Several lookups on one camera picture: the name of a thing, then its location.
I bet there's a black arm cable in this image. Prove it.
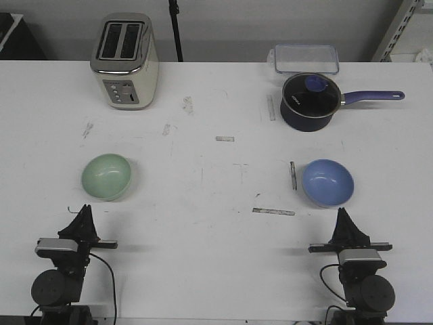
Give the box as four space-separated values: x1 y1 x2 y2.
319 263 349 307
88 252 118 322

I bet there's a blue bowl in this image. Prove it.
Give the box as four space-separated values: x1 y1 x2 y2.
302 159 355 207

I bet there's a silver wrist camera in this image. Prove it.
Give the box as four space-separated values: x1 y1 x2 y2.
35 238 78 258
338 248 387 270

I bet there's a green bowl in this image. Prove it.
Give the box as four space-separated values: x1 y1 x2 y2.
81 153 132 201

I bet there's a glass lid with blue knob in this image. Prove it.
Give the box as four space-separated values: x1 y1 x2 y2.
283 73 341 118

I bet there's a dark blue saucepan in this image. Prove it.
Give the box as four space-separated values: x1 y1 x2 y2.
280 72 405 132

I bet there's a clear plastic food container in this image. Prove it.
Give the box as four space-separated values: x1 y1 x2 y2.
267 44 340 74

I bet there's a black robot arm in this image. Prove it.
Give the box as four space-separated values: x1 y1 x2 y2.
31 204 118 324
308 207 395 324

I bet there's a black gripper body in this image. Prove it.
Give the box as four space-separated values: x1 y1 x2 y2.
58 232 118 257
308 240 392 256

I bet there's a white metal shelf rack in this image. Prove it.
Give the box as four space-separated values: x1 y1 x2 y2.
371 1 432 64

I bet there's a cream two-slot toaster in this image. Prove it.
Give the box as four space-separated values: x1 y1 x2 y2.
90 12 159 110

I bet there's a black tripod pole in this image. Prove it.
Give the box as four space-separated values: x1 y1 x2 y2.
168 0 184 62

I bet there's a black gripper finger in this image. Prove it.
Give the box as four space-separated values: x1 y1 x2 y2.
332 207 346 241
342 208 369 241
60 204 88 237
86 205 99 239

